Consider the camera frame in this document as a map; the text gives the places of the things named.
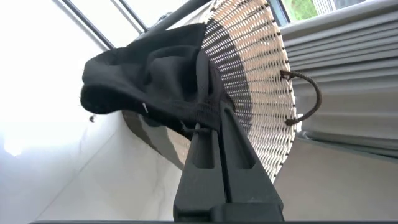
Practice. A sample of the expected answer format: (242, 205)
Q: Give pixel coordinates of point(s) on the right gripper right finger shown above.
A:
(252, 193)

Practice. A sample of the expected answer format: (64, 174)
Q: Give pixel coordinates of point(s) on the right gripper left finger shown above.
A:
(199, 186)

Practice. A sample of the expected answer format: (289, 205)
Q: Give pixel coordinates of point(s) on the black garment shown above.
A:
(149, 71)

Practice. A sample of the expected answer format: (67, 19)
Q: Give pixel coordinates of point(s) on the white laundry basket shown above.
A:
(258, 77)

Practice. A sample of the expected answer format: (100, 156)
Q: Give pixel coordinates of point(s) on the black clothes rack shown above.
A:
(178, 15)

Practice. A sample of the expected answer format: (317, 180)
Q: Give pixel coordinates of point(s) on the beige curtain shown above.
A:
(348, 56)

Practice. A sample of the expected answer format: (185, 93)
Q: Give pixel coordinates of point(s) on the window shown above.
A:
(276, 12)

